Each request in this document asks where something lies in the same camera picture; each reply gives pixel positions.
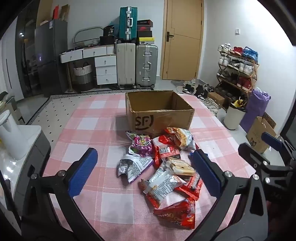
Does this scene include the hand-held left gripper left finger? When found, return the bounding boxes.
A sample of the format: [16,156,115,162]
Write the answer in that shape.
[21,148,105,241]

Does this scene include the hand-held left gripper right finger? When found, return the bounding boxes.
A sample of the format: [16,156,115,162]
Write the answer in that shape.
[184,149,275,241]

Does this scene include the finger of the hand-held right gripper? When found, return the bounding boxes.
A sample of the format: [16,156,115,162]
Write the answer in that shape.
[261,132,296,163]
[238,142,294,181]

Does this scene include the small red snack packet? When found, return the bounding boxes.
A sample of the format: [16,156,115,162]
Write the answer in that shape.
[174,173,204,201]

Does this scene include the beige biscuit packet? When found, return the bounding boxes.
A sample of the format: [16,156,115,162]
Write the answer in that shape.
[166,157,196,176]

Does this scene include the orange noodle snack bag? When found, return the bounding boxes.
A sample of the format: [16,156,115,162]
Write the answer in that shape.
[165,127,196,151]

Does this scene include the red chocolate packet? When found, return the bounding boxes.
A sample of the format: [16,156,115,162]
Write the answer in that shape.
[154,145,181,168]

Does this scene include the large red snack bag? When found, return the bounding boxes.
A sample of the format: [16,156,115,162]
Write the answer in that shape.
[153,198,196,230]

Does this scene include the silver snack bag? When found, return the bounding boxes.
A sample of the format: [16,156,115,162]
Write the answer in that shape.
[116,154,154,184]

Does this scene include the white red snack packet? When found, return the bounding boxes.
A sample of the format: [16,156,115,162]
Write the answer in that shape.
[153,136,174,149]

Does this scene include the purple snack bag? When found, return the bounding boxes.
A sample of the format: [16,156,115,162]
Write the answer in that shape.
[125,130,155,160]

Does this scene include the brown cardboard box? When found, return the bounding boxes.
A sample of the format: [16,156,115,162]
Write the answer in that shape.
[125,90,195,137]

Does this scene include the open brown carton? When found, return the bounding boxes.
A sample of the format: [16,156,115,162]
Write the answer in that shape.
[246,116,277,154]

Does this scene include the dark patterned box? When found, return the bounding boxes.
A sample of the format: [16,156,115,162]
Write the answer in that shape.
[262,112,277,129]

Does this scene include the white trash bin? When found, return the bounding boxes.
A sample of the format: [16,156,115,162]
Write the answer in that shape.
[224,103,247,130]

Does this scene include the pink checked tablecloth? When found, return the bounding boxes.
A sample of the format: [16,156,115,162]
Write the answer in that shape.
[43,91,255,241]

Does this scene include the grey white appliance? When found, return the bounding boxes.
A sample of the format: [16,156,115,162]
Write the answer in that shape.
[0,125,51,218]

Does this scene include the small cardboard box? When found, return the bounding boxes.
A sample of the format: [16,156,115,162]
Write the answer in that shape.
[207,92,225,108]

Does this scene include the wooden shoe rack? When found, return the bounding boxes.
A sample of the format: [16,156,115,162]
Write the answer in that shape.
[216,43,259,105]

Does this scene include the patterned white rug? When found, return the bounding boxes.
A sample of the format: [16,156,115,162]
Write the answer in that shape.
[25,89,130,126]

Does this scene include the scattered pile of shoes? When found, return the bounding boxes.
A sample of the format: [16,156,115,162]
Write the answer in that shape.
[181,79,222,114]

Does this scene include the white kettle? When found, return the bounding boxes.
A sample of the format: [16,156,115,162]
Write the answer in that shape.
[0,110,25,160]

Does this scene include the rows of sneakers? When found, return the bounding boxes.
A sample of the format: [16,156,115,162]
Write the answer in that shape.
[217,43,259,102]

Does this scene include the grey door mat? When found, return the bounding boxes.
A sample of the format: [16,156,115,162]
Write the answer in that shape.
[171,79,185,92]

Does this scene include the woven laundry basket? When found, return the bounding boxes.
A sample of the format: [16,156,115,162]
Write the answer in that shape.
[73,62,94,92]

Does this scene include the white drawer desk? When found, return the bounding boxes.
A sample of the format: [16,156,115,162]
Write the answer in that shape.
[60,45,117,86]

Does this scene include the beige suitcase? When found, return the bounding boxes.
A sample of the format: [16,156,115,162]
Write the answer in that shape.
[116,43,136,87]

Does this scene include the dark glass cabinet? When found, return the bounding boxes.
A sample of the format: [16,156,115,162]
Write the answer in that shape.
[15,14,37,100]

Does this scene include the grey refrigerator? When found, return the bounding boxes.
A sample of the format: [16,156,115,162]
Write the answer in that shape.
[35,20,68,98]

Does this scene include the silver suitcase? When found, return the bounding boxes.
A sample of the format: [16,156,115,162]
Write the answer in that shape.
[135,44,159,90]

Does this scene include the wooden door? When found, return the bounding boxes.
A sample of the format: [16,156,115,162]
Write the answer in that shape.
[162,0,204,80]

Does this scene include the yellow black shoe box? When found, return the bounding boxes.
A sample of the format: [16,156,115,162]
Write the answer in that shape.
[137,37,155,45]

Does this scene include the teal suitcase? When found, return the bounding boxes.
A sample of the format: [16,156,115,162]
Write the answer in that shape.
[119,6,138,43]

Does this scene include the brown cardboard sheet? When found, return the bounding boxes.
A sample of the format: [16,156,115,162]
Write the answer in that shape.
[60,4,70,21]

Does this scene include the grey curved frame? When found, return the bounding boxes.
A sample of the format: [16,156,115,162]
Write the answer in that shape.
[73,26,104,44]

